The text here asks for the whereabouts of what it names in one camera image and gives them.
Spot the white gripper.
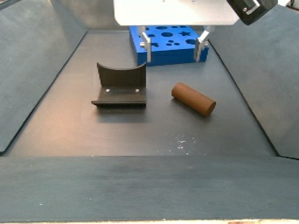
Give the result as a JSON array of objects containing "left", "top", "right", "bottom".
[{"left": 113, "top": 0, "right": 239, "bottom": 62}]

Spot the brown cylinder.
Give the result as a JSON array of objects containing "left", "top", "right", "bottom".
[{"left": 172, "top": 82, "right": 216, "bottom": 117}]

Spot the blue foam shape board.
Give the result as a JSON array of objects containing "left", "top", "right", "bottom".
[{"left": 128, "top": 25, "right": 199, "bottom": 67}]

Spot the black curved cradle stand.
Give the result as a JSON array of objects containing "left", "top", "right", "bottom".
[{"left": 91, "top": 64, "right": 146, "bottom": 108}]

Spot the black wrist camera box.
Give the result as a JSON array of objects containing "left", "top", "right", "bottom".
[{"left": 227, "top": 0, "right": 278, "bottom": 25}]

